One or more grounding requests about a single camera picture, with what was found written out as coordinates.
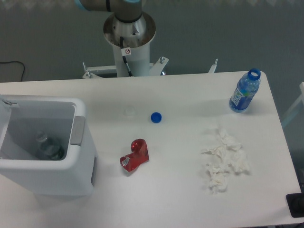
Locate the crumpled white tissue paper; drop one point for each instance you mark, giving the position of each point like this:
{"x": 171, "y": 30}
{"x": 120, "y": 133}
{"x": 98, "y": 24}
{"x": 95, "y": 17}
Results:
{"x": 228, "y": 157}

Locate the clear bottle inside trash can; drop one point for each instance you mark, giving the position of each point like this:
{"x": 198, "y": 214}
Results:
{"x": 49, "y": 147}

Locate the white frame at right edge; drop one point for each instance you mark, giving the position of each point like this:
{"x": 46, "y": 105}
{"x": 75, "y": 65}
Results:
{"x": 294, "y": 109}

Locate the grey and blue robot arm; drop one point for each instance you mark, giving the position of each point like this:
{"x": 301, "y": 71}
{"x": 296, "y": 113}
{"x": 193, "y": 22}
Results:
{"x": 126, "y": 11}

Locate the blue bottle cap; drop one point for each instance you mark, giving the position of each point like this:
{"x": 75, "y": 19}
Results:
{"x": 156, "y": 117}

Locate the white metal base frame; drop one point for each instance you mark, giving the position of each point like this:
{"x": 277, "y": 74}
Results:
{"x": 155, "y": 69}

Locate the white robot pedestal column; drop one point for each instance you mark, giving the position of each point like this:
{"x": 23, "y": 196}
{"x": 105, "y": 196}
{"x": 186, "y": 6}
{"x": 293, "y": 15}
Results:
{"x": 131, "y": 43}

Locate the black device at table corner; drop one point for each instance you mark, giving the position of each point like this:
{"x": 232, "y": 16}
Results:
{"x": 295, "y": 203}

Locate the blue plastic water bottle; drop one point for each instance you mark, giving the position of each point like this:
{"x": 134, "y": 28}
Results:
{"x": 246, "y": 89}

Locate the white trash can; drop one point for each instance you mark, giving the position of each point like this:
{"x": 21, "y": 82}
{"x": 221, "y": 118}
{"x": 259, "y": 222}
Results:
{"x": 21, "y": 116}

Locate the crushed red can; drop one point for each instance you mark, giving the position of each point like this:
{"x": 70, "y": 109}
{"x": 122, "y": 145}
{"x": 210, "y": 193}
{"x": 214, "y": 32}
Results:
{"x": 139, "y": 155}

